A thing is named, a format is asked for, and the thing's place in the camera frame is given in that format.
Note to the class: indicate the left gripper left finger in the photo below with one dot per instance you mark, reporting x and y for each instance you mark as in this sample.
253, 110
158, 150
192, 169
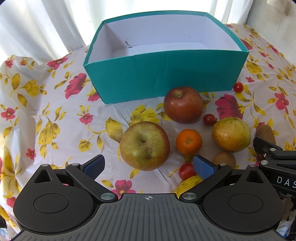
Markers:
84, 175

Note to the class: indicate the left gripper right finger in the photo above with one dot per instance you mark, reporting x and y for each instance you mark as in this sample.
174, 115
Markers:
211, 174

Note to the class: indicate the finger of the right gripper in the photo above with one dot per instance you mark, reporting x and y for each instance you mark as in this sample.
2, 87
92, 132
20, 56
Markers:
272, 154

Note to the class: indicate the yellow mango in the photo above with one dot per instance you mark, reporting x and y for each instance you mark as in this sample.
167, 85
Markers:
187, 185

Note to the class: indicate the yellow-green pear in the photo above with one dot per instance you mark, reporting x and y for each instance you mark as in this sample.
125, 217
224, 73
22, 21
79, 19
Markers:
231, 134

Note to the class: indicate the brown kiwi far right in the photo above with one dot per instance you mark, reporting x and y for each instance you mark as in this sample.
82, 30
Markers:
265, 132

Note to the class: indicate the brown kiwi near gripper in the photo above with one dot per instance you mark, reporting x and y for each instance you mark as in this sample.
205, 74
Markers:
224, 158

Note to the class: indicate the cherry tomato near gripper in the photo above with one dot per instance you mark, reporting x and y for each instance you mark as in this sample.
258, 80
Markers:
186, 171

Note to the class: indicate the orange mandarin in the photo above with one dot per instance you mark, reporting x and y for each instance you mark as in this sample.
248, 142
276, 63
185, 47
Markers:
188, 142

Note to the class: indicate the cherry tomato by apple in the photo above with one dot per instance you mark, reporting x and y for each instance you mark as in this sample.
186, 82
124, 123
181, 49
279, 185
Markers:
209, 119

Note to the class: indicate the green-red apple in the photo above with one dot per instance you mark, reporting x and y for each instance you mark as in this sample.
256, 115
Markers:
145, 146

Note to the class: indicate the floral tablecloth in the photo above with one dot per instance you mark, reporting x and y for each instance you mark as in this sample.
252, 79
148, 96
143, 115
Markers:
51, 113

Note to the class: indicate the cherry tomato by box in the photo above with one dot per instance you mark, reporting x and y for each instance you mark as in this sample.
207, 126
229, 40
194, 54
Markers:
238, 87

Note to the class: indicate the red apple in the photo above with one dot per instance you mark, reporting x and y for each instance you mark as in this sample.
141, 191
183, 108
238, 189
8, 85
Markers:
183, 105

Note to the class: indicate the teal cardboard box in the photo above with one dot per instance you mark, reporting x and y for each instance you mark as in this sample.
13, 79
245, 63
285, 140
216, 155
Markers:
145, 55

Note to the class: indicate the white curtain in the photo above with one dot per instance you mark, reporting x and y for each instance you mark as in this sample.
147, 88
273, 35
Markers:
48, 30

